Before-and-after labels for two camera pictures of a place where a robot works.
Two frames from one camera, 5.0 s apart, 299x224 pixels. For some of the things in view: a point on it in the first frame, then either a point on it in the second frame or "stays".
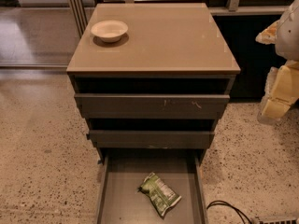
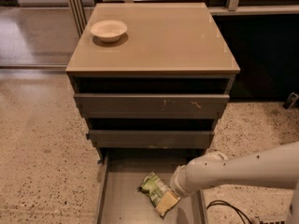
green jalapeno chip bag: [161, 196] stays
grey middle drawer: [150, 139] stays
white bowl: [109, 31] stays
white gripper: [289, 36] -> [176, 182]
